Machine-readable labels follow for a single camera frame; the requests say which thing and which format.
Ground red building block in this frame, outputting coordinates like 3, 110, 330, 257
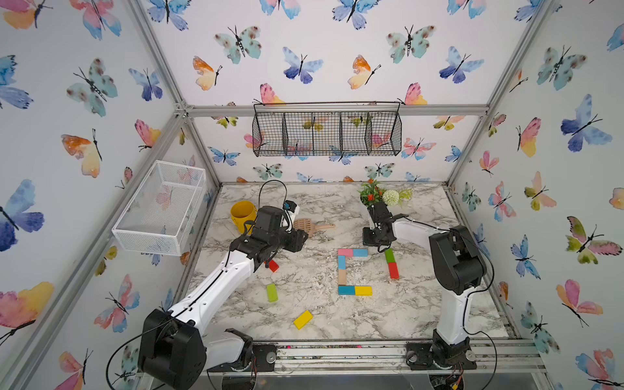
268, 260, 279, 272
388, 263, 400, 280

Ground pink building block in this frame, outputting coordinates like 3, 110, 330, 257
337, 249, 354, 258

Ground natural wood building block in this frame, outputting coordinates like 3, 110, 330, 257
338, 269, 347, 286

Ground small yellow building block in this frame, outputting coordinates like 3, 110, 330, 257
354, 286, 373, 297

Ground teal building block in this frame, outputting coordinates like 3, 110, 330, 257
338, 285, 356, 296

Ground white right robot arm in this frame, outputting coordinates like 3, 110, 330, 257
362, 202, 487, 370

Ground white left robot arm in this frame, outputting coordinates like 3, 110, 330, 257
137, 200, 308, 389

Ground light green building block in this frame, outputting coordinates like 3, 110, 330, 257
266, 284, 279, 302

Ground yellow long building block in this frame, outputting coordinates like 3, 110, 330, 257
293, 310, 314, 330

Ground yellow cup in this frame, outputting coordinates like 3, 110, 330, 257
230, 201, 257, 234

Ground beige plastic slotted scoop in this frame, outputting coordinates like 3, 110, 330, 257
293, 219, 336, 237

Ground artificial green flower plant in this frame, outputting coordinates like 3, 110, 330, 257
359, 179, 413, 207

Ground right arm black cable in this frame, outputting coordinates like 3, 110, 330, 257
374, 214, 499, 390

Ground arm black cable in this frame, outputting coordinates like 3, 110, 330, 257
374, 214, 499, 390
104, 179, 289, 390

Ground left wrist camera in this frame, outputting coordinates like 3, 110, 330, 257
282, 200, 300, 232

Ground white mesh wall basket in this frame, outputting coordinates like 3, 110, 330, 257
112, 160, 206, 256

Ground black wire wall basket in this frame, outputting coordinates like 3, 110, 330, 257
248, 102, 402, 158

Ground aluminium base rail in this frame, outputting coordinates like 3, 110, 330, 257
136, 340, 547, 376

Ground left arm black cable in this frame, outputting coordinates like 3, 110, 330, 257
104, 179, 289, 390

